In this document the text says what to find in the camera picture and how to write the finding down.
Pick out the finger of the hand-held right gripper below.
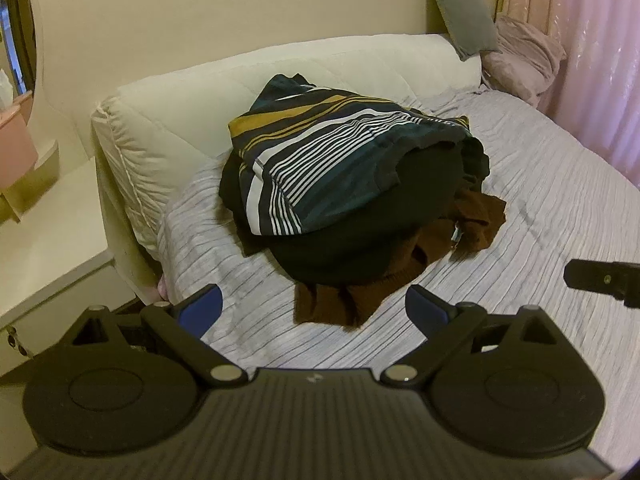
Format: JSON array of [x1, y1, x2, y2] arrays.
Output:
[[563, 258, 640, 310]]

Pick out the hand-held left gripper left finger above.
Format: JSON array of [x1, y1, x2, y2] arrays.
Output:
[[70, 283, 249, 389]]

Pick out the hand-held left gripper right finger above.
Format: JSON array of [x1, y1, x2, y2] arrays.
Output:
[[380, 284, 571, 389]]

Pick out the striped shirt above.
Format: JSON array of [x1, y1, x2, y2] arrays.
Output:
[[227, 74, 473, 237]]

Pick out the brown sweater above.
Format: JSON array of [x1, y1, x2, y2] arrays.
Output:
[[294, 187, 507, 328]]

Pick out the black garment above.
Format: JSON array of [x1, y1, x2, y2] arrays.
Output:
[[219, 127, 491, 288]]

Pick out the bed with grey ribbed bedspread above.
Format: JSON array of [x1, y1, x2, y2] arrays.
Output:
[[157, 87, 640, 463]]

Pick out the white nightstand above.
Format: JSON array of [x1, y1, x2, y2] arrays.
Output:
[[0, 157, 137, 377]]

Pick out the white folded duvet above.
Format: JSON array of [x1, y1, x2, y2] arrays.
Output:
[[91, 34, 483, 261]]

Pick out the pink padded headboard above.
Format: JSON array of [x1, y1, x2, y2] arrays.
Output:
[[500, 0, 640, 181]]

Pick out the pink box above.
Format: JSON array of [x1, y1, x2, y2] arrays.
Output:
[[0, 91, 39, 191]]

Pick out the grey pillow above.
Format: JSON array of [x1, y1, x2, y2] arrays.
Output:
[[424, 0, 502, 62]]

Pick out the round wall mirror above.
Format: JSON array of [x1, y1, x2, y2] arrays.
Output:
[[0, 0, 39, 111]]

